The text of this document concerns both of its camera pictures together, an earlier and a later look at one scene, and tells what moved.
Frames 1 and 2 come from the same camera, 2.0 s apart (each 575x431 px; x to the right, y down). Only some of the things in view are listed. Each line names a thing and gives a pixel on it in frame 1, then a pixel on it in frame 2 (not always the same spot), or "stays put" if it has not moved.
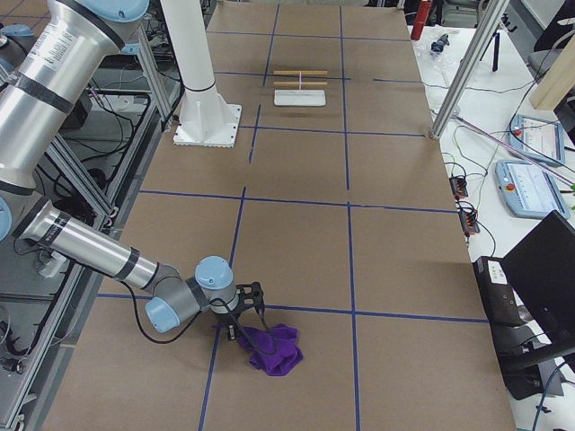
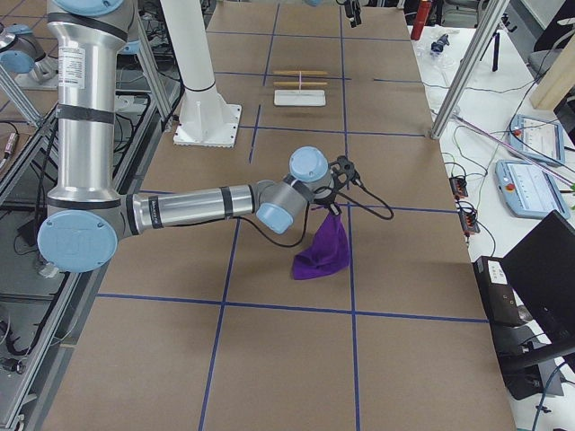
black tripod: (496, 39) stays put
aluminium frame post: (469, 67) stays put
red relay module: (458, 185) stays put
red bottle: (423, 11) stays put
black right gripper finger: (232, 331) → (333, 207)
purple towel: (274, 352) → (328, 254)
